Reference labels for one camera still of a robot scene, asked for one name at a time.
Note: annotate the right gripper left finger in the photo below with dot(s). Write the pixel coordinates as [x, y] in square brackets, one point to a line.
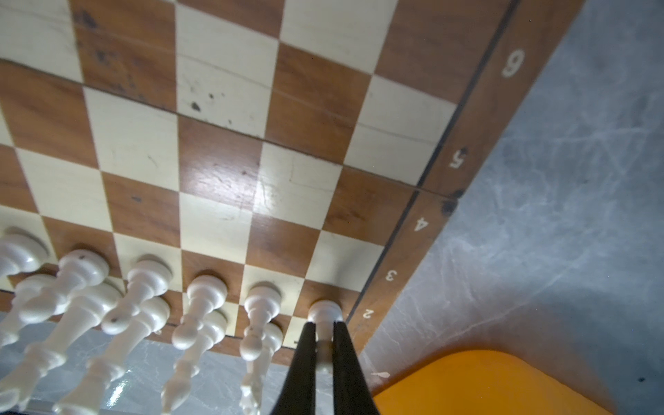
[298, 395]

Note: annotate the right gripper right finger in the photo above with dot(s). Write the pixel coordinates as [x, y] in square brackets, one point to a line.
[350, 390]

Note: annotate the white pawn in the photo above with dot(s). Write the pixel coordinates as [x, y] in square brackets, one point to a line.
[324, 314]

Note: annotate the wooden chess board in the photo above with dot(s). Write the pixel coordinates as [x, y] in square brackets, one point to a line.
[320, 146]

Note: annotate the white knight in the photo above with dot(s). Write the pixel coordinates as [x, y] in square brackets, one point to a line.
[252, 384]

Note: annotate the white pawn g file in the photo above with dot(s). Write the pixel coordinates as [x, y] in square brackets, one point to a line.
[262, 304]

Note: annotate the near yellow tray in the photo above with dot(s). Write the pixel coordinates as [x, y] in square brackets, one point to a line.
[482, 382]

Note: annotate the white bishop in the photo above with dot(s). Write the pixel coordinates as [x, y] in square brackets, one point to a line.
[178, 388]

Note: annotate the white pawn f file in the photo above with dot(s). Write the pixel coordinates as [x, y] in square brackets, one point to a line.
[206, 293]

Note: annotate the white king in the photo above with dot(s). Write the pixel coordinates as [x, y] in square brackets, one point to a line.
[102, 370]

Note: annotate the white pawn e file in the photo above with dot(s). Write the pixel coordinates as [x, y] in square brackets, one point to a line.
[147, 279]

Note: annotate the white queen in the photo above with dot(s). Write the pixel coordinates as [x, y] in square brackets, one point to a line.
[86, 310]

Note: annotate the white pawn d file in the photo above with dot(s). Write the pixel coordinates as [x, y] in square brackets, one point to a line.
[77, 270]

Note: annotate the white pawn c file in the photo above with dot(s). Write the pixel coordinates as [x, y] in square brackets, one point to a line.
[21, 254]

